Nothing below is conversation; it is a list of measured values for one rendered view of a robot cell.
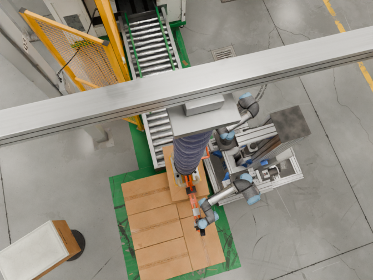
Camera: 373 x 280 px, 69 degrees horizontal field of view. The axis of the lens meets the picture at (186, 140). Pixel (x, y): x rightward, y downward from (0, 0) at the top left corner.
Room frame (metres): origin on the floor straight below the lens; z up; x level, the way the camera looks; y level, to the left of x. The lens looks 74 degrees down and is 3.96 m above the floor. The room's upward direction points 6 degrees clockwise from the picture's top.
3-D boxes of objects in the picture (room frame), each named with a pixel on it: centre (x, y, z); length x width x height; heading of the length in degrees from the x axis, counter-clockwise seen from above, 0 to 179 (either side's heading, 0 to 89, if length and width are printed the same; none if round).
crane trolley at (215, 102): (0.51, -0.03, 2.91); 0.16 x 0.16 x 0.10; 21
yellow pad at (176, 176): (0.47, 0.07, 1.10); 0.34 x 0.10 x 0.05; 19
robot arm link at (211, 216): (0.03, -0.28, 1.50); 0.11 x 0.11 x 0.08; 36
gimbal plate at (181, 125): (0.51, -0.03, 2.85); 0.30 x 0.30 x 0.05; 21
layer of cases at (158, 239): (-0.06, 0.08, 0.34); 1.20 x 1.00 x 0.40; 21
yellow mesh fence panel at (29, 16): (1.36, 1.07, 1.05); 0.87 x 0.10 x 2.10; 73
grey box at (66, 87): (1.05, 1.15, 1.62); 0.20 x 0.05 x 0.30; 21
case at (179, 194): (0.49, -0.02, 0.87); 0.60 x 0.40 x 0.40; 17
